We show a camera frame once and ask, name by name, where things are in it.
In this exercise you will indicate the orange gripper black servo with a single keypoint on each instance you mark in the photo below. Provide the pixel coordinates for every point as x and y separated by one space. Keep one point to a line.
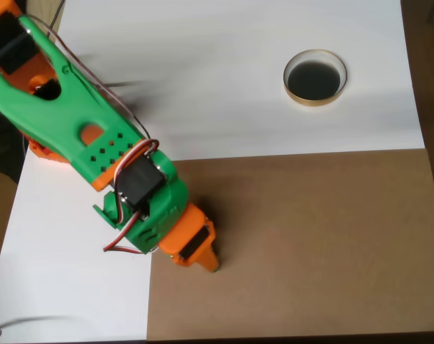
192 242

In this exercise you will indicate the orange robot base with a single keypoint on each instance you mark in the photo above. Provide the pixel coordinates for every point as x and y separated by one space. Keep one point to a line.
46 152

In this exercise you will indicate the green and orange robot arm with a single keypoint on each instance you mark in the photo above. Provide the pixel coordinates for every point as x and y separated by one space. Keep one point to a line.
59 100

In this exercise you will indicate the round dish with gold rim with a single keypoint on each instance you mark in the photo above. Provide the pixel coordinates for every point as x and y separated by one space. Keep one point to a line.
313 80

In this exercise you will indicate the brown fibreboard panel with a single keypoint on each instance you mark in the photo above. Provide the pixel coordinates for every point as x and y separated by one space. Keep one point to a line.
310 243

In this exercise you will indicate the white paper sheet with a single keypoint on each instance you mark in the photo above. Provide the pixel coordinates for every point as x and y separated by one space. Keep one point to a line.
220 71

